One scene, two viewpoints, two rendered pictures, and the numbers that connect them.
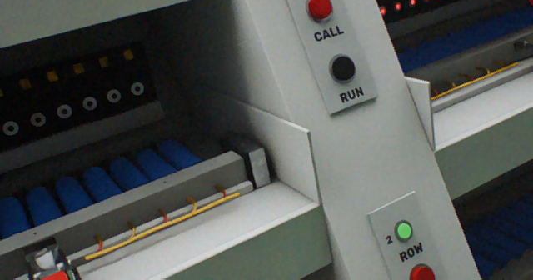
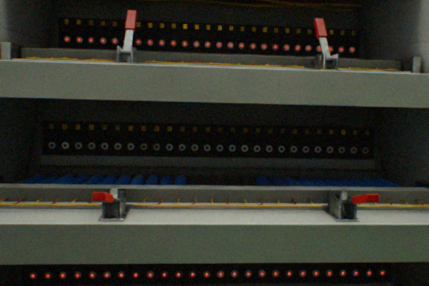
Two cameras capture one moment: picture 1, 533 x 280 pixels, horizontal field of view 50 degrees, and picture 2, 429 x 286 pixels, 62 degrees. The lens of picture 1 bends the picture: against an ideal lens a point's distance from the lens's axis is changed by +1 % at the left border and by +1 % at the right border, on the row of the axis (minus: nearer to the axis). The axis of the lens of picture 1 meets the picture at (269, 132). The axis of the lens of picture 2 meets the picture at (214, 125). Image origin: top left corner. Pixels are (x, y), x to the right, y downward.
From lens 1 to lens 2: 0.21 m
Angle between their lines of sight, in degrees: 27
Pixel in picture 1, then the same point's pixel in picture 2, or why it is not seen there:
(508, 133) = not seen: outside the picture
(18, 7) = (357, 91)
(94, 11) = (385, 101)
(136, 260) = (376, 215)
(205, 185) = (411, 197)
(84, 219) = (352, 189)
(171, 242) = (392, 214)
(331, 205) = not seen: outside the picture
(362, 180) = not seen: outside the picture
